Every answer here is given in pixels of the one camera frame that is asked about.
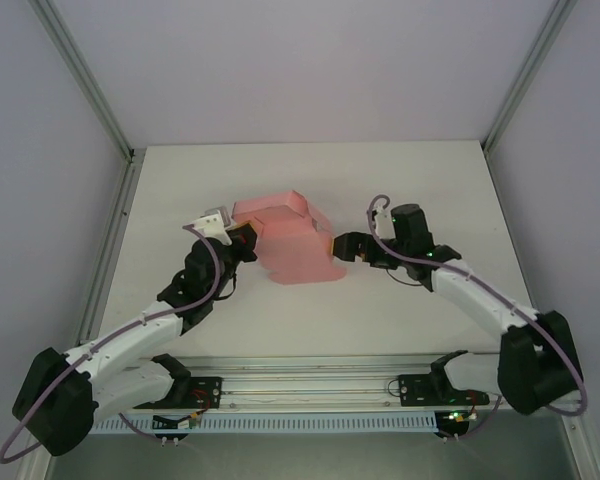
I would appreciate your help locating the pink cloth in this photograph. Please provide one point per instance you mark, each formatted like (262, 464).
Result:
(295, 250)

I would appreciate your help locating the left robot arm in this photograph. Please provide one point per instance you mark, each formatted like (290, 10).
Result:
(130, 335)

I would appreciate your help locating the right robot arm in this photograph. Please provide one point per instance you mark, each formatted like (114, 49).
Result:
(470, 295)

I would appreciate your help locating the small controller board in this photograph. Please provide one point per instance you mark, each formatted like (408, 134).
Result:
(455, 419)
(177, 422)

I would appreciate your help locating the grey metal panel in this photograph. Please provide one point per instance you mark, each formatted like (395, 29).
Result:
(305, 460)

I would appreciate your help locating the aluminium side rail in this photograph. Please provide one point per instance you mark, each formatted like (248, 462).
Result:
(111, 240)

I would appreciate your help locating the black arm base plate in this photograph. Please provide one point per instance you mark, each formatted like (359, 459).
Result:
(415, 390)
(207, 390)

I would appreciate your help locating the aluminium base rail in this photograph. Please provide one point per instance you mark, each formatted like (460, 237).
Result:
(305, 385)

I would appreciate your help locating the aluminium frame post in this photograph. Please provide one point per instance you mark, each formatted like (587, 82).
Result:
(87, 85)
(527, 75)

